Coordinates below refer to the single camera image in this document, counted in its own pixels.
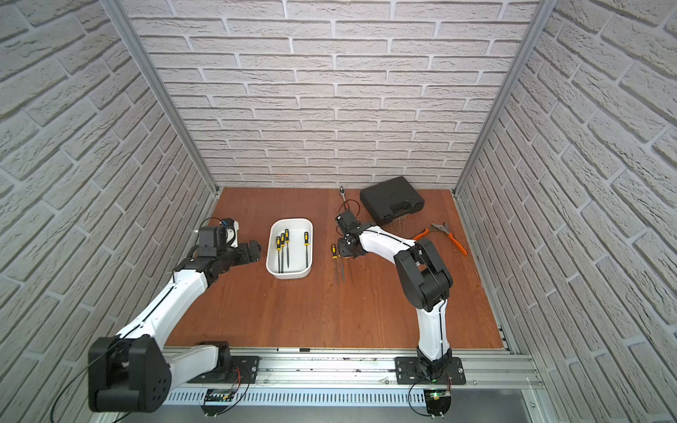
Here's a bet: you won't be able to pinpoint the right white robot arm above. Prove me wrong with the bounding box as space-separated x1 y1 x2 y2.
336 211 453 381

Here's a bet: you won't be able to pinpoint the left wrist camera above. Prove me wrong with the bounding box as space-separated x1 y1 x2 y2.
220 218 239 248

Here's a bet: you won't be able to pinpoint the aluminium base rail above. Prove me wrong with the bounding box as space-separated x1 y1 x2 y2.
165 347 545 412

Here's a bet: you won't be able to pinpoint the controller board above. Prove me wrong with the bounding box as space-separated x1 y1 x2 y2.
423 390 451 418
201 389 237 417

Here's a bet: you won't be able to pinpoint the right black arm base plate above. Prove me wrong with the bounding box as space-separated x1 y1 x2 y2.
394 356 466 386

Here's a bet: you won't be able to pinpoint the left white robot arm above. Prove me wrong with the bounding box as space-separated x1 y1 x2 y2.
82 219 262 416

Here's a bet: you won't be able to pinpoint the right controller board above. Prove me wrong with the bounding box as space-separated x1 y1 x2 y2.
423 390 451 418

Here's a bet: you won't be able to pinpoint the orange handled pliers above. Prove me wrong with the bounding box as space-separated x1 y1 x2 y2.
411 221 469 257

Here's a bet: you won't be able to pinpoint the black plastic tool case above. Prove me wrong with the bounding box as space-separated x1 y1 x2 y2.
360 176 425 226

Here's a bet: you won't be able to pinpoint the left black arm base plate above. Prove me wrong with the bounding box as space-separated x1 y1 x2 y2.
189 356 260 384

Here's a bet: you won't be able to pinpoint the white plastic storage box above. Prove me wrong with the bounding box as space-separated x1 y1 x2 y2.
266 218 314 280

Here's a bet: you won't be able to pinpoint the left controller board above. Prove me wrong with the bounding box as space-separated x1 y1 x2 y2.
201 389 237 417

